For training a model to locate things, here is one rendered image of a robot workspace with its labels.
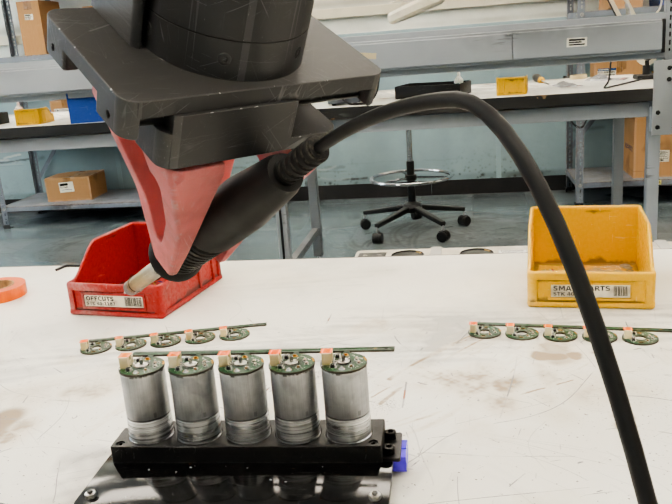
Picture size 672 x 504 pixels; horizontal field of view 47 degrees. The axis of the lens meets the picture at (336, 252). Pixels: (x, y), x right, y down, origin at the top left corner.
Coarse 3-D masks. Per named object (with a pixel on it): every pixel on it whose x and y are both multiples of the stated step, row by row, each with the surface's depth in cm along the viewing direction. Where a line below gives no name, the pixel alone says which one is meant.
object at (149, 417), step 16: (128, 384) 41; (144, 384) 41; (160, 384) 42; (128, 400) 42; (144, 400) 42; (160, 400) 42; (128, 416) 42; (144, 416) 42; (160, 416) 42; (144, 432) 42; (160, 432) 42
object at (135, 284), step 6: (150, 264) 36; (144, 270) 36; (150, 270) 36; (132, 276) 39; (138, 276) 37; (144, 276) 36; (150, 276) 36; (156, 276) 36; (126, 282) 39; (132, 282) 38; (138, 282) 37; (144, 282) 37; (150, 282) 37; (126, 288) 39; (132, 288) 38; (138, 288) 38; (132, 294) 39
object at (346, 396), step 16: (336, 384) 40; (352, 384) 40; (336, 400) 40; (352, 400) 40; (368, 400) 41; (336, 416) 40; (352, 416) 40; (368, 416) 41; (336, 432) 41; (352, 432) 41; (368, 432) 41
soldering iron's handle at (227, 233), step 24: (312, 144) 24; (264, 168) 25; (288, 168) 25; (312, 168) 24; (216, 192) 28; (240, 192) 26; (264, 192) 26; (288, 192) 26; (216, 216) 28; (240, 216) 27; (264, 216) 27; (216, 240) 29; (240, 240) 29; (192, 264) 32
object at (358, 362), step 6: (336, 354) 41; (348, 354) 42; (354, 354) 42; (360, 354) 42; (354, 360) 41; (360, 360) 41; (366, 360) 41; (324, 366) 40; (330, 366) 40; (336, 366) 40; (342, 366) 40; (348, 366) 40; (354, 366) 40; (360, 366) 40; (330, 372) 40; (336, 372) 40; (342, 372) 40; (348, 372) 40
